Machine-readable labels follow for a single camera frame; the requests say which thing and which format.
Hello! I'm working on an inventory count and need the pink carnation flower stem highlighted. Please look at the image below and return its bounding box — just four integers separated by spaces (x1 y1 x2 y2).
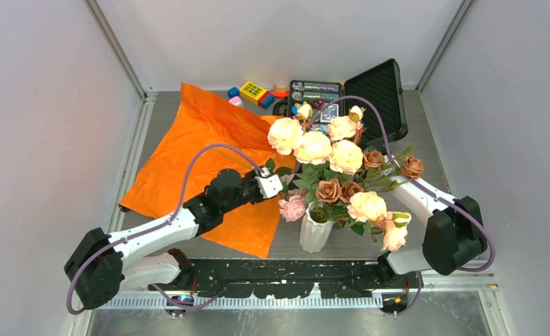
212 147 309 223

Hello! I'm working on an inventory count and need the orange yellow wrapping paper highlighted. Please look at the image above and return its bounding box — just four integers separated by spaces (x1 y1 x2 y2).
118 82 298 260

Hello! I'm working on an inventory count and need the peach rose flower stem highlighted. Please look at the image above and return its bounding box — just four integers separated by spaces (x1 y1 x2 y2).
327 106 365 174

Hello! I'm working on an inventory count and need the small pink rose stem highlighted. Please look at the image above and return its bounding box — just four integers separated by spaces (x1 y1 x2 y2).
348 191 412 252

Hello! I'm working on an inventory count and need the brown rose flower stem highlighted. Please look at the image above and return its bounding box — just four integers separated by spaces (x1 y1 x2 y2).
308 148 425 228

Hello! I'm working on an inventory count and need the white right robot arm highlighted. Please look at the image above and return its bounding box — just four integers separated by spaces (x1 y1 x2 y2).
377 168 490 288

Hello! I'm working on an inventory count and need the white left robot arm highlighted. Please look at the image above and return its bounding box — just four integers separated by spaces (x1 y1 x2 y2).
64 167 283 315

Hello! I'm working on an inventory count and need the white ribbed vase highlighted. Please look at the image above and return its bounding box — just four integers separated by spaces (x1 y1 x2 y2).
299 202 334 253

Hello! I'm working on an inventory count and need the pink metronome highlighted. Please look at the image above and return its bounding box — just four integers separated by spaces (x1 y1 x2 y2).
228 96 243 107

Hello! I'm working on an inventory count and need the blue toy block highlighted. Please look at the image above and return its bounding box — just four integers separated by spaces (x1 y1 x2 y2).
227 87 240 98

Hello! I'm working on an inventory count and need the yellow toy block house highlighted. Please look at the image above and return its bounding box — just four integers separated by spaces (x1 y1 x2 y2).
239 81 275 109

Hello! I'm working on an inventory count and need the orange toy piece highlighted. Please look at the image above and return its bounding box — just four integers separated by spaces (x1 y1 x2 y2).
271 83 290 99

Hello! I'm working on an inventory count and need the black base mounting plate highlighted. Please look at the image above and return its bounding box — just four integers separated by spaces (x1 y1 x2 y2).
147 259 423 299

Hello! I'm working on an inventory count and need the black open poker case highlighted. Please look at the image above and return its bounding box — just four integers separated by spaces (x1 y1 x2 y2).
273 58 408 148

